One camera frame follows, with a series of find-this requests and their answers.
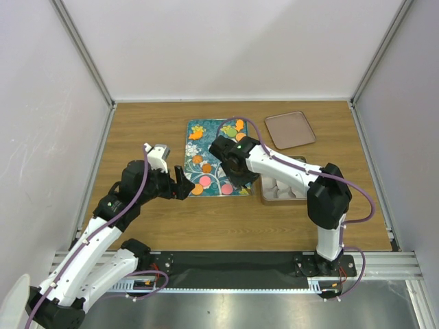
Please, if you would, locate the pink sandwich cookie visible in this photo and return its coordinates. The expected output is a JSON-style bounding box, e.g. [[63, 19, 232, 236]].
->
[[199, 175, 211, 187], [221, 184, 234, 195]]

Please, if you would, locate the pink sandwich cookie right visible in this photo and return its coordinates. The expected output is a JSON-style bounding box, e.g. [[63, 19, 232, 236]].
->
[[221, 184, 234, 195]]

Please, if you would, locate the orange fish cookie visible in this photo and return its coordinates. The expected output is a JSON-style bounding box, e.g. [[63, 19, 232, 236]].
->
[[235, 119, 245, 132], [188, 130, 204, 141]]

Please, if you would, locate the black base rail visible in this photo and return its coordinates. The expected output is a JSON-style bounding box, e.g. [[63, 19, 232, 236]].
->
[[134, 251, 357, 290]]

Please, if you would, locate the brown cookie tin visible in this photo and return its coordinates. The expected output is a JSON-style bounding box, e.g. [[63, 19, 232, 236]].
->
[[260, 160, 308, 206]]

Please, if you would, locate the orange fish cookie left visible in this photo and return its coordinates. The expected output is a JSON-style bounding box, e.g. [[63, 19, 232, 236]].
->
[[188, 130, 204, 141]]

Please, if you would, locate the tan dotted cookie top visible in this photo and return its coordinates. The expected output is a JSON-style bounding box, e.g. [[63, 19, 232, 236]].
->
[[235, 132, 246, 141]]

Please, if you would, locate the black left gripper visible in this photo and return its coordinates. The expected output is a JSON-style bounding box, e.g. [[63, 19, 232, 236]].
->
[[137, 161, 194, 205]]

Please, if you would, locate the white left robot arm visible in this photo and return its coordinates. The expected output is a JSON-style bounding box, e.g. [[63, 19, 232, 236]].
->
[[25, 143, 195, 328]]

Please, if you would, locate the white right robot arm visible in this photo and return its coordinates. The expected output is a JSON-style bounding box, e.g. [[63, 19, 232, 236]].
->
[[208, 136, 352, 276]]

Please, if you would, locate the teal floral tray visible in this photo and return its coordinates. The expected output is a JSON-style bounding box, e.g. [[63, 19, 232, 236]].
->
[[183, 119, 252, 197]]

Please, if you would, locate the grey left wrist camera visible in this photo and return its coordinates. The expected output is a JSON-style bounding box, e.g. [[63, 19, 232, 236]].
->
[[154, 144, 170, 161]]

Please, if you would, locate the brown chocolate chip cookie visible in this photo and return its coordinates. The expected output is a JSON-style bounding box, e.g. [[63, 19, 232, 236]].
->
[[202, 163, 212, 173]]

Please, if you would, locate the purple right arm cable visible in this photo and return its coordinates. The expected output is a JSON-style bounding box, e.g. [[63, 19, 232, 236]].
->
[[217, 118, 377, 302]]

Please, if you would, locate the pink sandwich cookie left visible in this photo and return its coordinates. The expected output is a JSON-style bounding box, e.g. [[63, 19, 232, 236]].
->
[[199, 175, 211, 187]]

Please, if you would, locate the brown tin lid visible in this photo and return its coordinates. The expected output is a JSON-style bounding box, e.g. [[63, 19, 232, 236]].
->
[[264, 111, 316, 149]]

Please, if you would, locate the orange flower cookie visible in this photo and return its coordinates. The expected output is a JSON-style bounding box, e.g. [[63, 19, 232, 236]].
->
[[192, 155, 203, 165]]

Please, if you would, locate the orange dotted round cookie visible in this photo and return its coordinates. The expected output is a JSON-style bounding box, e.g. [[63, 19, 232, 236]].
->
[[191, 183, 204, 195]]

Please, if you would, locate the green sandwich cookie top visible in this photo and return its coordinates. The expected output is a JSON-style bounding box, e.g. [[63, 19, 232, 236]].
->
[[227, 128, 237, 138]]

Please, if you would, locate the orange fish cookie right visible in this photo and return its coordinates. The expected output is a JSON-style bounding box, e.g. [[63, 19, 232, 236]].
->
[[235, 119, 245, 132]]

